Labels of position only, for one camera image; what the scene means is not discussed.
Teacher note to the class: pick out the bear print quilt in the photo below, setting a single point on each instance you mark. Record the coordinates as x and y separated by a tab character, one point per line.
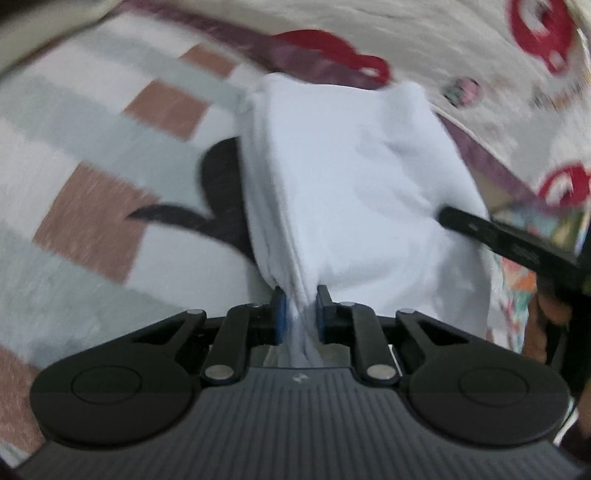
438	41

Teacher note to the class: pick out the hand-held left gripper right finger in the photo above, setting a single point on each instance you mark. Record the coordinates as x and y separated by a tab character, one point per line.
322	318

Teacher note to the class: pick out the checked bed sheet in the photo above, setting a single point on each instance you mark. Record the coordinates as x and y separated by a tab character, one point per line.
92	152

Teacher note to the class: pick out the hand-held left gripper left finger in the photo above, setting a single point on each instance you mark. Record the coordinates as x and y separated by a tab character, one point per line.
278	318

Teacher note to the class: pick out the person's right hand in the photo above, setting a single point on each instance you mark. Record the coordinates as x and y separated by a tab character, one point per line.
545	323

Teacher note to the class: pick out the white shirt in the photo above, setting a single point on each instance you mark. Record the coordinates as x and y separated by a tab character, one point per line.
360	184

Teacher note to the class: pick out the cream fleece jacket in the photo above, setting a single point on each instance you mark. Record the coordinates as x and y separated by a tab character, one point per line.
41	32

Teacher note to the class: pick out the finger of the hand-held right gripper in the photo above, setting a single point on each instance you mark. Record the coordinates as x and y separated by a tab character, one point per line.
503	240

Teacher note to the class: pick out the floral blanket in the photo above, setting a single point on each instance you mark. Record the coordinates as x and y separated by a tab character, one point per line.
517	281

